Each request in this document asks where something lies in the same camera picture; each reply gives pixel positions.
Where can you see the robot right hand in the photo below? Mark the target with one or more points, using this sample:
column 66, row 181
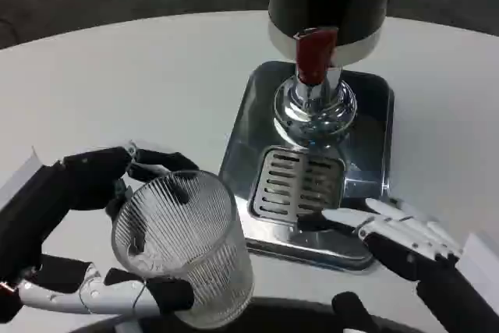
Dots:
column 448, row 282

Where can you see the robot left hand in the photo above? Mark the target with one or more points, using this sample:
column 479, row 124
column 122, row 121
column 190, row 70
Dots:
column 82, row 181

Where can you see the clear ribbed glass cup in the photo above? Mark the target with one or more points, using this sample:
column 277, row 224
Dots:
column 202, row 255

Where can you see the steel drip tray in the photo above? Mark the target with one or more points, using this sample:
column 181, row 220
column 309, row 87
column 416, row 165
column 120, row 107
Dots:
column 370, row 146

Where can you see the slotted steel drain grid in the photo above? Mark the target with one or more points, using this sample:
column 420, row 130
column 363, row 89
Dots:
column 280, row 185

